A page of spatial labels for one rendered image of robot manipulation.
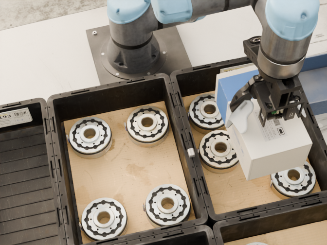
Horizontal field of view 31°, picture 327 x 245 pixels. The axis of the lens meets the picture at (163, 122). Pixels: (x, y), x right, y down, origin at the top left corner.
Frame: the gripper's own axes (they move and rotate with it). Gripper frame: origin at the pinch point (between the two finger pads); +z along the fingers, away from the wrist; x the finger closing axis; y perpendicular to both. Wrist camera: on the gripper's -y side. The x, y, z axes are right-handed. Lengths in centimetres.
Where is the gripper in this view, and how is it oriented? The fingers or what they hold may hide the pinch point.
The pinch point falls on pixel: (261, 114)
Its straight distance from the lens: 117.1
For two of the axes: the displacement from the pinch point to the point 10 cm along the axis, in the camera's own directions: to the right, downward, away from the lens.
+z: 0.3, 5.1, 8.6
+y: 2.7, 8.2, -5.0
